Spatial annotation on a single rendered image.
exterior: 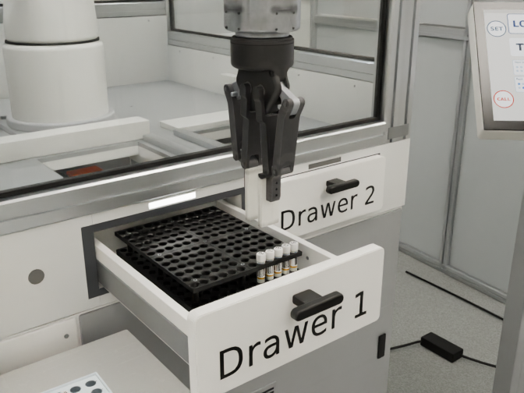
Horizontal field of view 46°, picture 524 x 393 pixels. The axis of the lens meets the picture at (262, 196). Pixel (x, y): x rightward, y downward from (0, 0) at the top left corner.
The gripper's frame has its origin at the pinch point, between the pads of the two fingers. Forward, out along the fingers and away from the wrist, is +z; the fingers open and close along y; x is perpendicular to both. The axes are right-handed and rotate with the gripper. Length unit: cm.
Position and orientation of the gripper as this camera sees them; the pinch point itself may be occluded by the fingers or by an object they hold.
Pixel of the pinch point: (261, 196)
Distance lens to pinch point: 79.6
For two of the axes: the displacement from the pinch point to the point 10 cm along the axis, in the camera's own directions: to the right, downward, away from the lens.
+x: 7.9, -2.1, 5.7
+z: 0.0, 9.4, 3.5
